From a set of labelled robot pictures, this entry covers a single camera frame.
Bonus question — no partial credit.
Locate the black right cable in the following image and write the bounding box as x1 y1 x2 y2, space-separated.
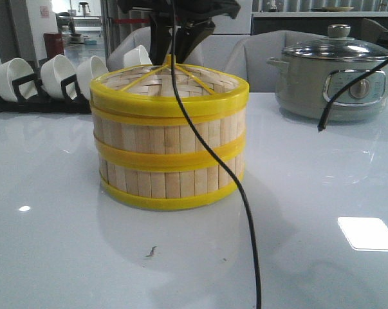
317 30 388 133

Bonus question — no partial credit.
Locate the glass cooker lid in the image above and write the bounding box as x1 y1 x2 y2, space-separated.
282 24 388 61

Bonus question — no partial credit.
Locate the bamboo steamer lid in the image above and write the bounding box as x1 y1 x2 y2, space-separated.
90 62 249 125

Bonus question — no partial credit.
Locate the bamboo steamer tier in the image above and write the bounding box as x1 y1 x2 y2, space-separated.
93 109 246 172
99 158 237 211

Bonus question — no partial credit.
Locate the green electric cooker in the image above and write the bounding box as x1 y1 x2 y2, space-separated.
267 54 388 122

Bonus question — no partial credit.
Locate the dark grey cabinet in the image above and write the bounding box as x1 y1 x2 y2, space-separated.
251 12 388 38

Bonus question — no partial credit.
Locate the white bowl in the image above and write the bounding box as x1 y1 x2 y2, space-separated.
0 58 33 102
40 54 76 99
77 55 108 100
123 45 152 68

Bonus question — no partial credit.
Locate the black dish rack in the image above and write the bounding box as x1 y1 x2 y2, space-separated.
0 73 91 114

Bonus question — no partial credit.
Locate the right grey chair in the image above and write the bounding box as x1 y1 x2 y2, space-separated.
223 30 322 93

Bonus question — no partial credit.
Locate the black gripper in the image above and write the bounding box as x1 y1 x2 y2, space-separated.
117 0 241 64

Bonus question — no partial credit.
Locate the red trash bin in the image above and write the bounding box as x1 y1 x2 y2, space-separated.
43 32 64 60

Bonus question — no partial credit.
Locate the black cable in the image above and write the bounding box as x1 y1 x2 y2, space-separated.
170 0 263 309
317 30 388 133

